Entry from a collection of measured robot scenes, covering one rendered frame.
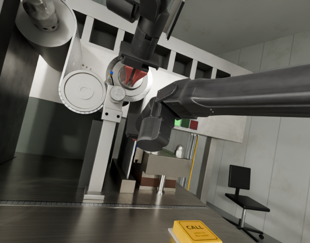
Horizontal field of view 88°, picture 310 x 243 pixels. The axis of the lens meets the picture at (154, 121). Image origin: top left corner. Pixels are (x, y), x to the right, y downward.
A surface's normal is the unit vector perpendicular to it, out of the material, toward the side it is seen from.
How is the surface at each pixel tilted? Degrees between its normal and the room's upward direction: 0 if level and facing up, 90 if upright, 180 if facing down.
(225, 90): 73
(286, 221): 90
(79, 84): 90
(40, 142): 90
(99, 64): 90
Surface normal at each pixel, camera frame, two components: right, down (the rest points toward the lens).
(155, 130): -0.67, -0.51
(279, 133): -0.78, -0.19
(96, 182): 0.35, 0.02
